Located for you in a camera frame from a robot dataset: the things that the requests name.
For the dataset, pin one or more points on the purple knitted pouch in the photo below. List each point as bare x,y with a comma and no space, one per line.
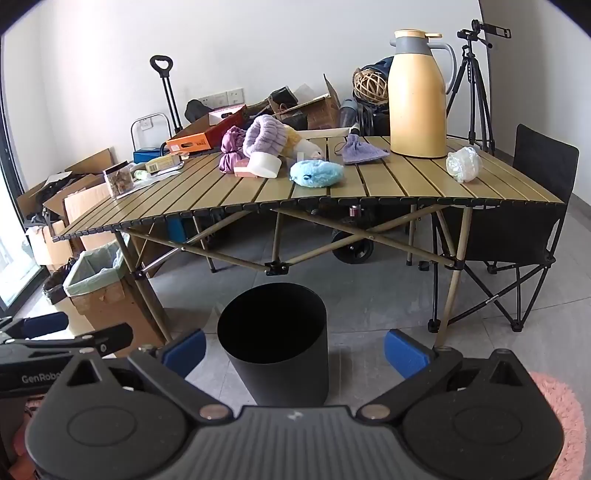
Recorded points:
364,151

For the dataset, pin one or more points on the blue flat board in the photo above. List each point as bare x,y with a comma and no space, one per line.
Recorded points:
178,228

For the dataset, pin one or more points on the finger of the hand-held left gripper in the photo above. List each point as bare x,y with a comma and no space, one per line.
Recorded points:
108,339
46,324

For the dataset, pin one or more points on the beige medicine box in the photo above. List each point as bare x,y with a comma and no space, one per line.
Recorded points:
161,163

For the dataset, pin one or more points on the white wall socket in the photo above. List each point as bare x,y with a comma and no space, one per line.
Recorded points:
235,96
206,101
220,98
145,124

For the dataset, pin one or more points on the grey blue water bottle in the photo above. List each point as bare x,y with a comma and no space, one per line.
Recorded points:
348,113

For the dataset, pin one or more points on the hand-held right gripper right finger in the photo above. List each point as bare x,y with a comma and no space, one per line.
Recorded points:
406,353

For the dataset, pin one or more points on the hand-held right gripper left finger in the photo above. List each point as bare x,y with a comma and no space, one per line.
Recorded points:
184,353

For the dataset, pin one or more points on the black tripod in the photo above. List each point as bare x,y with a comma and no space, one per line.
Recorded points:
471,50

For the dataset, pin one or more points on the blue plush toy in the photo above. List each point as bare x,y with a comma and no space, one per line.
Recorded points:
316,173

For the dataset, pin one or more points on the blue box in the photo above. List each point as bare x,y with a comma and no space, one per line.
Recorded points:
145,154

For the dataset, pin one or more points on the pink box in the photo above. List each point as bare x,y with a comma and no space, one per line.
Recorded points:
244,170

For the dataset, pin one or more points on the lilac fluffy towel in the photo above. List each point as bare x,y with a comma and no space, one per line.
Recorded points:
263,134

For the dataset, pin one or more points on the blue bag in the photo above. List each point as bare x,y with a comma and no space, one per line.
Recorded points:
381,64

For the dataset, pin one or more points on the pink satin scrunchie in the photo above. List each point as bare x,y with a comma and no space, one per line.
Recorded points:
231,147

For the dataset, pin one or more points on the cardboard box with green liner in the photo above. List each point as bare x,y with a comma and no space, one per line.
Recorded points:
111,309

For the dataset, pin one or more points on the open cardboard box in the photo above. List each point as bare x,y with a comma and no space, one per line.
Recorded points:
83,203
92,161

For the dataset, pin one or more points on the rattan ball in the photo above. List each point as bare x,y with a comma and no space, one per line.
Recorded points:
371,85

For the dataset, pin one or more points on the black round bin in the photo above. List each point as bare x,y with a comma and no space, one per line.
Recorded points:
272,332

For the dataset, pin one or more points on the printed paper leaflet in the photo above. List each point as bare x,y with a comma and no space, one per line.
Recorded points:
168,175

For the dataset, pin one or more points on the dark brown bag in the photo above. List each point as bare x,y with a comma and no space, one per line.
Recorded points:
282,97

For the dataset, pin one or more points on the silver metal tube frame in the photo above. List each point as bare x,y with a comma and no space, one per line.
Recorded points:
152,114

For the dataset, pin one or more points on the white rounded container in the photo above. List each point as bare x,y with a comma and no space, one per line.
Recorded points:
265,166

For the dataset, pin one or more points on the clear jar of brown snacks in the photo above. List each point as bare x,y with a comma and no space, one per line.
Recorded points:
118,182

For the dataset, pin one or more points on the black folding chair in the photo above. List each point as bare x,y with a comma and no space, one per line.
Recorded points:
540,166

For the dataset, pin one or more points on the yellow thermos jug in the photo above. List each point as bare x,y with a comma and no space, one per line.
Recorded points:
418,101

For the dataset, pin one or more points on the pink fluffy rug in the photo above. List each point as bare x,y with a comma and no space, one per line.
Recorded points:
563,415

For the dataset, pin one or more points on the folding table leg frame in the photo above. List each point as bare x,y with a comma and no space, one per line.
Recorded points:
276,266

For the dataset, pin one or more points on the brown cardboard box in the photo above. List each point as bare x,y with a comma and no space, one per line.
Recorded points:
323,113

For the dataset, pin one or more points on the black bag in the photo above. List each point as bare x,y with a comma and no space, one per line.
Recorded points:
197,110

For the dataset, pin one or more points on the orange cardboard box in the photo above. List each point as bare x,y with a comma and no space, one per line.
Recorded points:
194,141

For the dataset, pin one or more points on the yellow white paw plush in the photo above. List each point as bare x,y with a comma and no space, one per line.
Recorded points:
288,138

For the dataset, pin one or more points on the white crumpled wrap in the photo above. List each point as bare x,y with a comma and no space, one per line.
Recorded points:
463,164

